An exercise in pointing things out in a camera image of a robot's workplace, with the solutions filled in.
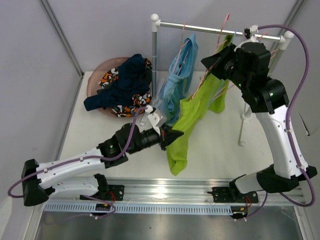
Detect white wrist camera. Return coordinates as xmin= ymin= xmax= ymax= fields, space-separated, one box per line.
xmin=235 ymin=24 xmax=259 ymax=49
xmin=145 ymin=105 xmax=167 ymax=134

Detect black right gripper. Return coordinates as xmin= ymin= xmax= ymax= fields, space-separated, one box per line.
xmin=202 ymin=42 xmax=251 ymax=91

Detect dark grey shorts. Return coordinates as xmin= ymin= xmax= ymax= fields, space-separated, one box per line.
xmin=97 ymin=80 xmax=118 ymax=96

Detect navy blue shorts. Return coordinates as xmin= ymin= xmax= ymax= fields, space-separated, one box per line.
xmin=84 ymin=53 xmax=152 ymax=111

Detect white slotted cable duct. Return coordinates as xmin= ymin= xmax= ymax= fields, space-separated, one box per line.
xmin=44 ymin=201 xmax=233 ymax=216

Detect light blue shorts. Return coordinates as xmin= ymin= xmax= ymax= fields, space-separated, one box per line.
xmin=159 ymin=33 xmax=199 ymax=126

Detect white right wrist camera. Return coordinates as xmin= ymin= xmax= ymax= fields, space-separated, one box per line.
xmin=235 ymin=24 xmax=259 ymax=49

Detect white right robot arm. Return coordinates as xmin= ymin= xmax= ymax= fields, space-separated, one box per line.
xmin=201 ymin=42 xmax=318 ymax=202

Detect orange camouflage shorts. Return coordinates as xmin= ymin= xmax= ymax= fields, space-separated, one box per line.
xmin=99 ymin=58 xmax=152 ymax=118

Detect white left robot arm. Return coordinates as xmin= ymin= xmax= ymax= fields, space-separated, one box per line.
xmin=21 ymin=123 xmax=184 ymax=207

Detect pink translucent plastic basin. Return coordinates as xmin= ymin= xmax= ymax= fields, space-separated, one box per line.
xmin=85 ymin=56 xmax=131 ymax=118

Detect white metal clothes rack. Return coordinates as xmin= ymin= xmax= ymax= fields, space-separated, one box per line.
xmin=138 ymin=12 xmax=295 ymax=147

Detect lime green shorts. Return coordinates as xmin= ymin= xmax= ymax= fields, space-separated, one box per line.
xmin=165 ymin=34 xmax=235 ymax=177

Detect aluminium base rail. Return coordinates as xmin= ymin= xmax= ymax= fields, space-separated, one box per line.
xmin=49 ymin=177 xmax=306 ymax=206

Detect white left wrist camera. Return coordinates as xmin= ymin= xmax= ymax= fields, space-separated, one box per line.
xmin=145 ymin=105 xmax=167 ymax=134

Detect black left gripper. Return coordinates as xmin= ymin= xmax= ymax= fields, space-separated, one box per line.
xmin=127 ymin=123 xmax=184 ymax=155

